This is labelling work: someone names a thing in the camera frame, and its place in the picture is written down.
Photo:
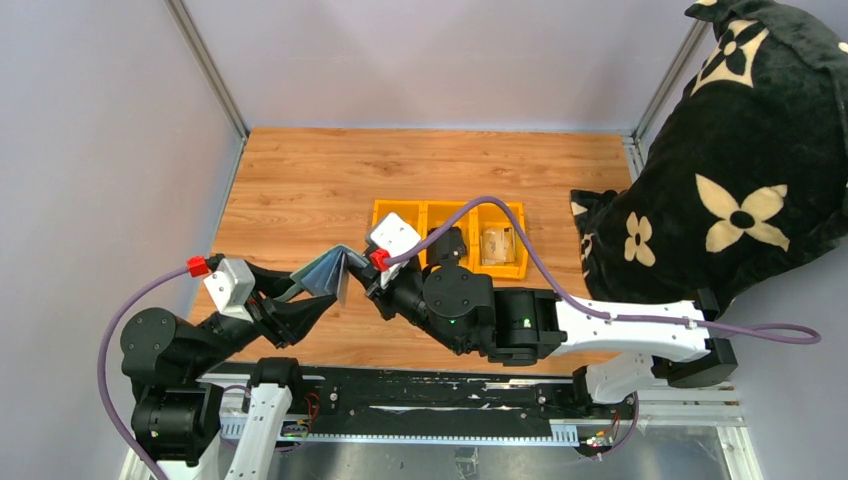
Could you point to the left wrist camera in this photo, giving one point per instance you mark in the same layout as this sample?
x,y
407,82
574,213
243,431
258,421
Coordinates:
x,y
230,287

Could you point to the yellow plastic bin right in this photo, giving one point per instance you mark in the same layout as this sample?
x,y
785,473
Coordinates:
x,y
487,216

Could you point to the silver card in bin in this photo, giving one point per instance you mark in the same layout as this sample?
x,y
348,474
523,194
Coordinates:
x,y
498,246

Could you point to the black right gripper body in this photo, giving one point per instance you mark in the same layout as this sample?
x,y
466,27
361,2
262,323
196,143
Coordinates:
x,y
377,285

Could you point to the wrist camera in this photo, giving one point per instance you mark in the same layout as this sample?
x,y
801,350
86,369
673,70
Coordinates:
x,y
230,287
393,235

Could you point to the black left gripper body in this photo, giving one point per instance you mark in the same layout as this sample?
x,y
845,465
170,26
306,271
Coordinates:
x,y
270,317

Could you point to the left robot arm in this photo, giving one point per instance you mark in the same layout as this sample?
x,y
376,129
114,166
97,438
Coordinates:
x,y
175,427

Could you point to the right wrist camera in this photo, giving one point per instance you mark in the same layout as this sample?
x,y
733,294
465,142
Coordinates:
x,y
393,235

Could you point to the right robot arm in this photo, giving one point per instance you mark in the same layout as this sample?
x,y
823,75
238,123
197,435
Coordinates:
x,y
518,327

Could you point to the black flower pattern blanket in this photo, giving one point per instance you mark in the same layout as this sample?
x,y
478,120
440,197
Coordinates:
x,y
746,179

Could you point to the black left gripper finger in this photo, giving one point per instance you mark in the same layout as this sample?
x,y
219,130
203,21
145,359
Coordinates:
x,y
296,319
271,283

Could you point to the yellow plastic bin middle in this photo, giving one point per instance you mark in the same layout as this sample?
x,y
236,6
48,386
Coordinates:
x,y
437,213

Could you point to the yellow plastic bin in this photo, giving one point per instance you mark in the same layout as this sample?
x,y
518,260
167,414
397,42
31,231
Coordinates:
x,y
410,211
487,216
437,213

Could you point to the black VIP card in bin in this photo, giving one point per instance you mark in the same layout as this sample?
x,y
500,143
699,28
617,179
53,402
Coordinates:
x,y
449,248

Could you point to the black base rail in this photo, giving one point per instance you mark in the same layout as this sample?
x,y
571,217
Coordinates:
x,y
383,406

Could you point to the yellow plastic bin left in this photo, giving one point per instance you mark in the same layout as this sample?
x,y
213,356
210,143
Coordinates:
x,y
410,211

